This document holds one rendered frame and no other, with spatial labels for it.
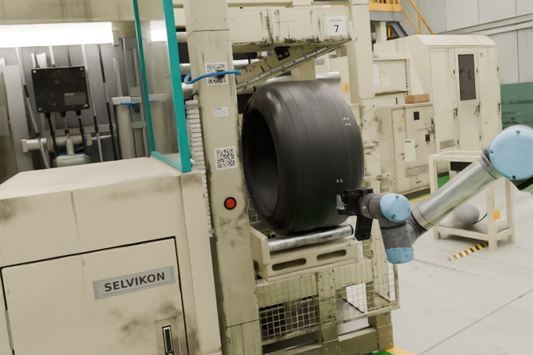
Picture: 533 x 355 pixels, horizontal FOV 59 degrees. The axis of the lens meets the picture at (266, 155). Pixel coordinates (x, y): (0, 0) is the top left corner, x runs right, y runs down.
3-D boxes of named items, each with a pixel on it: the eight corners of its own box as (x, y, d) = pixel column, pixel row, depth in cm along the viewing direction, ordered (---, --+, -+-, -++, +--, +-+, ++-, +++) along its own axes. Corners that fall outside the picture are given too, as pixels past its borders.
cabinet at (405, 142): (397, 203, 612) (390, 106, 599) (364, 199, 659) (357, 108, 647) (441, 191, 662) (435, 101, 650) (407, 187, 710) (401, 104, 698)
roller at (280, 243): (261, 251, 168) (265, 255, 164) (260, 238, 167) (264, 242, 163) (348, 233, 179) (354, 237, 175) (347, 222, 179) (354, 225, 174)
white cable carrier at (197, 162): (202, 238, 165) (187, 101, 160) (200, 234, 169) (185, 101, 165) (215, 236, 166) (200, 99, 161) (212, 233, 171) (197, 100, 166)
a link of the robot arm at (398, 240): (421, 251, 138) (412, 215, 137) (412, 265, 128) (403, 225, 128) (394, 253, 142) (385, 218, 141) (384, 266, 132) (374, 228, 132)
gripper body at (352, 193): (358, 187, 155) (378, 187, 143) (362, 213, 155) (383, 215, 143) (338, 190, 152) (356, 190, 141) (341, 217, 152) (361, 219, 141)
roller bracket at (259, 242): (263, 266, 160) (260, 238, 159) (231, 239, 197) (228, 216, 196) (272, 265, 161) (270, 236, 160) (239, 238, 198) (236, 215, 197)
